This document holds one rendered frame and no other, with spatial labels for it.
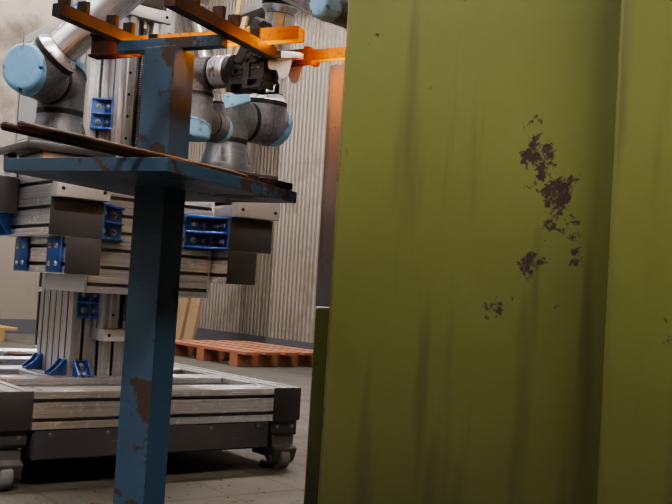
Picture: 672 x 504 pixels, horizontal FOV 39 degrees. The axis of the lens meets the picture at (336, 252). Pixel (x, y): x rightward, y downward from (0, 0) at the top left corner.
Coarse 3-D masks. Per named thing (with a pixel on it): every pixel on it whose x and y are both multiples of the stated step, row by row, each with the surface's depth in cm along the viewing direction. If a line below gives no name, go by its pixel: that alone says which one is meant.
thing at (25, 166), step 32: (32, 160) 143; (64, 160) 141; (96, 160) 138; (128, 160) 136; (160, 160) 134; (128, 192) 168; (192, 192) 161; (224, 192) 158; (256, 192) 156; (288, 192) 166
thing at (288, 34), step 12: (96, 36) 178; (144, 36) 174; (168, 36) 171; (180, 36) 170; (264, 36) 164; (276, 36) 163; (288, 36) 162; (300, 36) 162; (96, 48) 179; (108, 48) 178
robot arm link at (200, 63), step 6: (198, 60) 219; (204, 60) 218; (198, 66) 218; (204, 66) 217; (198, 72) 218; (204, 72) 217; (198, 78) 218; (204, 78) 217; (198, 84) 219; (204, 84) 219; (204, 90) 219; (210, 90) 221
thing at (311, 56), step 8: (304, 48) 204; (312, 48) 204; (328, 48) 202; (336, 48) 200; (344, 48) 199; (304, 56) 204; (312, 56) 204; (320, 56) 202; (328, 56) 201; (336, 56) 200; (344, 56) 199; (296, 64) 207; (304, 64) 207; (312, 64) 205
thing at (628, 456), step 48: (624, 0) 110; (624, 48) 110; (624, 96) 109; (624, 144) 109; (624, 192) 108; (624, 240) 108; (624, 288) 108; (624, 336) 107; (624, 384) 107; (624, 432) 106; (624, 480) 106
